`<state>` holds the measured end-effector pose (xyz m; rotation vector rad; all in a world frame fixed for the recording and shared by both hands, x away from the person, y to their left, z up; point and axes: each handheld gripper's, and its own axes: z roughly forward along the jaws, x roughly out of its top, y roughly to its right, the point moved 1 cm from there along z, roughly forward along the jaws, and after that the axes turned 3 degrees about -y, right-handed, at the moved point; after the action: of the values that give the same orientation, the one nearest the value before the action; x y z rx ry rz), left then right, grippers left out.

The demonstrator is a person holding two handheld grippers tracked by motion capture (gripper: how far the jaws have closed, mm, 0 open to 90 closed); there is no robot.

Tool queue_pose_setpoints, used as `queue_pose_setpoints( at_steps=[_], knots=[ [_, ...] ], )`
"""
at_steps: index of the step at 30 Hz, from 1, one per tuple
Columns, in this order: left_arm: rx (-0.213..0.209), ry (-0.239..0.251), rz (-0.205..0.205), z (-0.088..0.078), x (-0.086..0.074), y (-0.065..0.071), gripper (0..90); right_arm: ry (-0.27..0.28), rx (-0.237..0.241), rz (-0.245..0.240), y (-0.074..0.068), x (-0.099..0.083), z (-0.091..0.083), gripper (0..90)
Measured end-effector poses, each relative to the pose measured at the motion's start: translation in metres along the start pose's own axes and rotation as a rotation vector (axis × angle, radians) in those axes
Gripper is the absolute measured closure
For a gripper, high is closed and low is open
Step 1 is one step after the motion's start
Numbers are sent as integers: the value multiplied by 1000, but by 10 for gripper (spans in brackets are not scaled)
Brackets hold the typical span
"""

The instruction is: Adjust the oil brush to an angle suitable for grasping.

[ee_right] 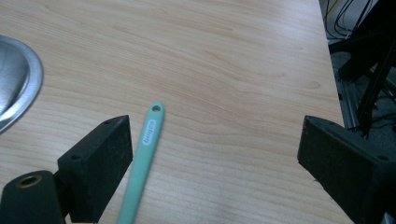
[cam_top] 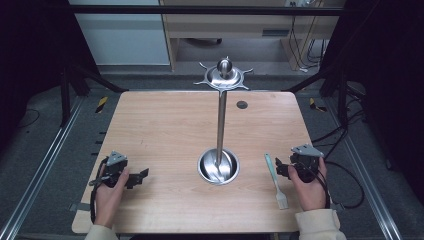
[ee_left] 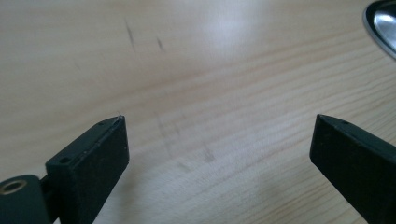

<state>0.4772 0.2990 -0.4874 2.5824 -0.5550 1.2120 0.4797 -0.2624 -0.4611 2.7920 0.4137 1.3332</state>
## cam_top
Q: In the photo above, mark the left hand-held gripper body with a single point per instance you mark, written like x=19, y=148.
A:
x=115, y=166

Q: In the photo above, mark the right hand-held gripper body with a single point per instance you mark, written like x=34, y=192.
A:
x=306, y=163

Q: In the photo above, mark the steel utensil stand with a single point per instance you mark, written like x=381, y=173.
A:
x=221, y=126

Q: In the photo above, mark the person's right hand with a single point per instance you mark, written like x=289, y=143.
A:
x=311, y=195

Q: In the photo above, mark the person's left hand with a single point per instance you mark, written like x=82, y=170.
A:
x=108, y=203

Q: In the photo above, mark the dark round table grommet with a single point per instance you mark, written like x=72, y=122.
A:
x=242, y=105

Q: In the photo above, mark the dark curtain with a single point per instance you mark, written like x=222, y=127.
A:
x=386, y=83
x=30, y=50

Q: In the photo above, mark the white cabinet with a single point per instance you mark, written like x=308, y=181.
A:
x=123, y=36

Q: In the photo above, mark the light wooden desk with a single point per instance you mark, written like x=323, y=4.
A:
x=233, y=30

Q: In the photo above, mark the aluminium floor rail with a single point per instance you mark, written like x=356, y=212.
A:
x=40, y=166
x=366, y=180

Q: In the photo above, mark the black metal frame stand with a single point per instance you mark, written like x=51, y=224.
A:
x=66, y=96
x=341, y=96

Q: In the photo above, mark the black horizontal frame bar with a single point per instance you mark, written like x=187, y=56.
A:
x=200, y=10

